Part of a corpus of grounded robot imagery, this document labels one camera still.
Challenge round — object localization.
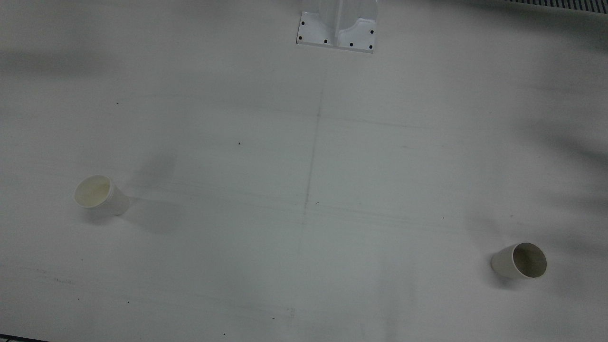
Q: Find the white ribbed-rim paper cup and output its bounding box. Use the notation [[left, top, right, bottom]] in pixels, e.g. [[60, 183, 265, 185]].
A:
[[74, 174, 130, 216]]

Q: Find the beige paper cup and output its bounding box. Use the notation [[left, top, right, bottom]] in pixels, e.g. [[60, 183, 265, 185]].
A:
[[491, 242, 548, 280]]

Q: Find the metal vent grille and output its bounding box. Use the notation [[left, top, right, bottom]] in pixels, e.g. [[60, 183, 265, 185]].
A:
[[503, 0, 608, 11]]

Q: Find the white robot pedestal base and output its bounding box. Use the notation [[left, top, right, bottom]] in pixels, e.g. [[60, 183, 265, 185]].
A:
[[296, 0, 379, 54]]

